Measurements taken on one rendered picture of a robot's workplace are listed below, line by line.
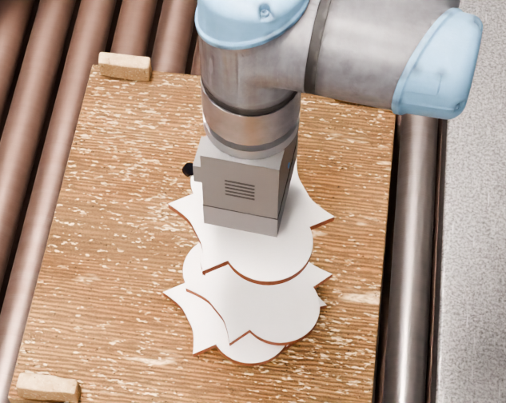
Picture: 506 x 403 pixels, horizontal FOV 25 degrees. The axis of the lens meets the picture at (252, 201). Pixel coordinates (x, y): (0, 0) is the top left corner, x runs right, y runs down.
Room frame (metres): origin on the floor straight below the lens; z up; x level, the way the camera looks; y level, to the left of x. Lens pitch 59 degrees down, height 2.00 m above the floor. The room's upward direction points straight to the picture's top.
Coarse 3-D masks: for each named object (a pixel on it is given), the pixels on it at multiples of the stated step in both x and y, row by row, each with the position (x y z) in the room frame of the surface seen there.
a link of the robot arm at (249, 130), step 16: (208, 96) 0.51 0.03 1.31; (208, 112) 0.50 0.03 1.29; (224, 112) 0.49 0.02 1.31; (272, 112) 0.52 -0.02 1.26; (288, 112) 0.50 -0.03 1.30; (224, 128) 0.49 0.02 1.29; (240, 128) 0.49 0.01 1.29; (256, 128) 0.49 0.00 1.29; (272, 128) 0.49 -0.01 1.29; (288, 128) 0.50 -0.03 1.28; (240, 144) 0.49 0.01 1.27; (256, 144) 0.49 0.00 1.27
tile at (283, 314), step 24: (312, 264) 0.55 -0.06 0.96; (192, 288) 0.53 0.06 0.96; (216, 288) 0.53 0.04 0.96; (240, 288) 0.53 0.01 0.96; (264, 288) 0.53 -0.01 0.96; (288, 288) 0.53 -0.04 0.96; (312, 288) 0.53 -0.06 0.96; (216, 312) 0.50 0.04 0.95; (240, 312) 0.50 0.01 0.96; (264, 312) 0.50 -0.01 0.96; (288, 312) 0.50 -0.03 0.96; (312, 312) 0.50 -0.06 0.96; (240, 336) 0.47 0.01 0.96; (264, 336) 0.47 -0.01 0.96; (288, 336) 0.47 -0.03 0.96
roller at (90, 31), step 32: (96, 0) 0.93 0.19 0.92; (96, 32) 0.89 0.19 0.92; (96, 64) 0.85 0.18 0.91; (64, 96) 0.79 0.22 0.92; (64, 128) 0.75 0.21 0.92; (64, 160) 0.71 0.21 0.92; (32, 192) 0.67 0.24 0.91; (32, 224) 0.62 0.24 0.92; (32, 256) 0.58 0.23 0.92; (32, 288) 0.55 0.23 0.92; (0, 320) 0.51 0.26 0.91; (0, 352) 0.48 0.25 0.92; (0, 384) 0.44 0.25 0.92
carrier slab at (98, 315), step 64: (128, 128) 0.74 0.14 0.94; (192, 128) 0.74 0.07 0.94; (320, 128) 0.74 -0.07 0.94; (384, 128) 0.74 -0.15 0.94; (64, 192) 0.65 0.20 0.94; (128, 192) 0.65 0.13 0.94; (320, 192) 0.65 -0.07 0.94; (384, 192) 0.65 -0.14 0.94; (64, 256) 0.58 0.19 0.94; (128, 256) 0.58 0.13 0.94; (320, 256) 0.58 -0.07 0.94; (64, 320) 0.50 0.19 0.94; (128, 320) 0.50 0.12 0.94; (320, 320) 0.50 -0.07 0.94; (128, 384) 0.43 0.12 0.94; (192, 384) 0.43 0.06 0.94; (256, 384) 0.43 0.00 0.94; (320, 384) 0.43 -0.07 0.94
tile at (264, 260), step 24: (192, 192) 0.55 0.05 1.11; (288, 192) 0.54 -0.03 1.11; (192, 216) 0.52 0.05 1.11; (288, 216) 0.52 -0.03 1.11; (312, 216) 0.52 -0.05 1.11; (216, 240) 0.49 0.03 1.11; (240, 240) 0.49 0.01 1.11; (264, 240) 0.49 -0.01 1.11; (288, 240) 0.49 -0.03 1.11; (312, 240) 0.49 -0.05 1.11; (216, 264) 0.47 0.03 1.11; (240, 264) 0.47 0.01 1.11; (264, 264) 0.47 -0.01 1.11; (288, 264) 0.47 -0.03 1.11
